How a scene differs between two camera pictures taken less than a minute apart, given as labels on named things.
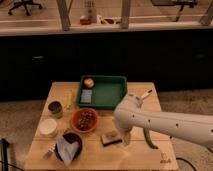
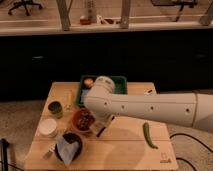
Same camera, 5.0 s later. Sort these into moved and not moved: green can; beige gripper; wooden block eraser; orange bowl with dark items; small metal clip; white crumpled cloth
Moved: wooden block eraser; beige gripper
Not moved: small metal clip; green can; white crumpled cloth; orange bowl with dark items
